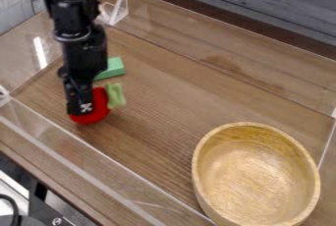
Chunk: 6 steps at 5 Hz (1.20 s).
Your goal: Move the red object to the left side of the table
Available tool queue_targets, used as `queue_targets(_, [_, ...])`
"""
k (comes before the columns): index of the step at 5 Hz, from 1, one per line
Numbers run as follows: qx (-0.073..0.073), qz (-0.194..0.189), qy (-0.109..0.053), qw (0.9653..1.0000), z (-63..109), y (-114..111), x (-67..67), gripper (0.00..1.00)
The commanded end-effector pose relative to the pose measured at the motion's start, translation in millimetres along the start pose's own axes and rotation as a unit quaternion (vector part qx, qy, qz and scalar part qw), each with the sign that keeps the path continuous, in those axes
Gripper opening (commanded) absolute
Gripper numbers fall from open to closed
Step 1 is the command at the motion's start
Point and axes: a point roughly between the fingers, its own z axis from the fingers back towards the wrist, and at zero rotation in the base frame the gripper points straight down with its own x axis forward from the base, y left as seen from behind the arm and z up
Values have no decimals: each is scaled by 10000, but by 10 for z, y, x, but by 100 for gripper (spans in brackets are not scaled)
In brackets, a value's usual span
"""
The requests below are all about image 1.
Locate red plush ball with leaf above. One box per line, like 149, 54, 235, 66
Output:
68, 84, 127, 125

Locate green foam block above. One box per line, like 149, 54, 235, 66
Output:
95, 57, 127, 81

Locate clear acrylic tray walls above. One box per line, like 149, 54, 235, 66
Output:
0, 0, 336, 226

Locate oval wooden bowl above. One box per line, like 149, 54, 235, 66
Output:
192, 122, 321, 226

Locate black cable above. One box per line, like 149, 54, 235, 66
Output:
0, 193, 23, 226

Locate black metal frame bracket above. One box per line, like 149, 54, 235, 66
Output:
28, 181, 76, 226

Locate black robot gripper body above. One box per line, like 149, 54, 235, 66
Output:
61, 25, 108, 85

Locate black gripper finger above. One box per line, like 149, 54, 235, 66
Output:
63, 76, 93, 116

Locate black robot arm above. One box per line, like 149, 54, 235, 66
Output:
43, 0, 108, 116

